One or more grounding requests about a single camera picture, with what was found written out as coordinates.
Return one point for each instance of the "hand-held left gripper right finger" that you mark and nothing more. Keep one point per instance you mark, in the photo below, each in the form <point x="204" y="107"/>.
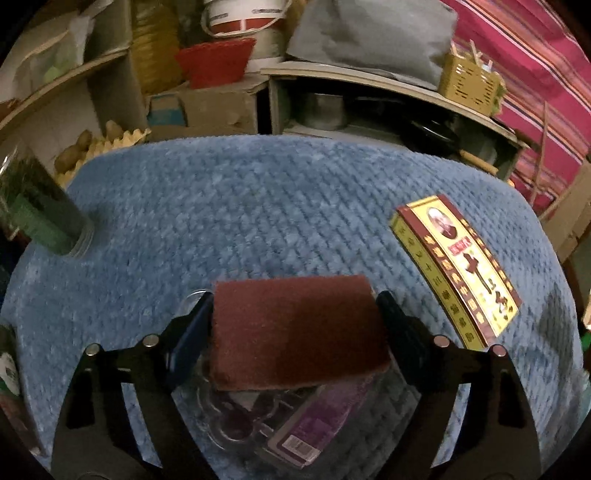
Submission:
<point x="398" y="325"/>

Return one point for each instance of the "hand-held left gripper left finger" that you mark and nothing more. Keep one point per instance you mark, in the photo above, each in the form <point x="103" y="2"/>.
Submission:
<point x="189" y="341"/>

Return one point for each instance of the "maroon scouring pad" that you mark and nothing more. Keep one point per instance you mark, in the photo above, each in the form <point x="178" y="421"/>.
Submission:
<point x="295" y="332"/>

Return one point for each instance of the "yellow red flat box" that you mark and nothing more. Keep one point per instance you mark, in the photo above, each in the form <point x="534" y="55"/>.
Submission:
<point x="461" y="272"/>

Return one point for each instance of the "clear plastic packet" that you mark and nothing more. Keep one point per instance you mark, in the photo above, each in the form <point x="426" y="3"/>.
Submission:
<point x="300" y="429"/>

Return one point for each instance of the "blue fleece table cover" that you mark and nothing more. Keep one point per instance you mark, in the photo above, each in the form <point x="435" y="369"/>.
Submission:
<point x="254" y="207"/>

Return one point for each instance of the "brown jar white label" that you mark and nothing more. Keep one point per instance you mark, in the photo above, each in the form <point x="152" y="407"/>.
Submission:
<point x="7" y="369"/>

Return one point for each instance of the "black pan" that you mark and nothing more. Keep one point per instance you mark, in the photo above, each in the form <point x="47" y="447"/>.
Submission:
<point x="431" y="136"/>

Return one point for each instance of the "green tea jar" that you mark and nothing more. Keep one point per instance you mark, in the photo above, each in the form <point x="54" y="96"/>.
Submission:
<point x="41" y="212"/>

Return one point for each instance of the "stacked cardboard boxes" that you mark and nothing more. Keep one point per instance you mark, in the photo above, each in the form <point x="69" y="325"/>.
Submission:
<point x="572" y="212"/>

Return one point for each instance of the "yellow egg tray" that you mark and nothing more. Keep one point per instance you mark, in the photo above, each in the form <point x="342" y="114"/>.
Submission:
<point x="99" y="150"/>

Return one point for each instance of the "large potato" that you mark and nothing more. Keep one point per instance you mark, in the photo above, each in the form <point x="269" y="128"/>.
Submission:
<point x="69" y="158"/>

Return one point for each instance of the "wooden stick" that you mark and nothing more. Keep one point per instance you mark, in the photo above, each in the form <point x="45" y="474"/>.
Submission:
<point x="540" y="152"/>

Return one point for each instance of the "small potato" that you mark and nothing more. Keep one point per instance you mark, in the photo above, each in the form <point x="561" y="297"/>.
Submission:
<point x="114" y="130"/>

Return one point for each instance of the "small steel pot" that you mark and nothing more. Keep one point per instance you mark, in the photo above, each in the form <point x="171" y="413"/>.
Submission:
<point x="323" y="113"/>

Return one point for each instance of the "low wooden cabinet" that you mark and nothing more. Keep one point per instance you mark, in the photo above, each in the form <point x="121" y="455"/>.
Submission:
<point x="360" y="76"/>

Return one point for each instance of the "yellow chopstick holder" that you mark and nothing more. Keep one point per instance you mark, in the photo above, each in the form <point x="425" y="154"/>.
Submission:
<point x="468" y="83"/>

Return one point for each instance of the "wooden shelf unit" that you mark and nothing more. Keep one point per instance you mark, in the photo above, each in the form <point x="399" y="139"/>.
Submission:
<point x="106" y="92"/>

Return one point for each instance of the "red scalloped basket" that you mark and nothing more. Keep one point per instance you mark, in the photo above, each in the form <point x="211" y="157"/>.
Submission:
<point x="214" y="62"/>

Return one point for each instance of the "grey fabric cover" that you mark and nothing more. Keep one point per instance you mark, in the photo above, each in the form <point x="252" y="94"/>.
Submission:
<point x="369" y="37"/>

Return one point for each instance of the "yellow oil bottle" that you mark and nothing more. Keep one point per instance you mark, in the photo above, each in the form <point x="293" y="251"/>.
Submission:
<point x="154" y="46"/>

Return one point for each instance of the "pink striped cloth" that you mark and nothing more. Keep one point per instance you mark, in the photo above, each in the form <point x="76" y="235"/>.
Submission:
<point x="540" y="55"/>

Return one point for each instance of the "clear plastic container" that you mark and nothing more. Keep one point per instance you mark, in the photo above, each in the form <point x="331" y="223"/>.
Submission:
<point x="51" y="55"/>

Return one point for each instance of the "white plastic bucket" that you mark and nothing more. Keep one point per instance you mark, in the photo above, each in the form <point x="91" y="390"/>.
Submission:
<point x="249" y="23"/>

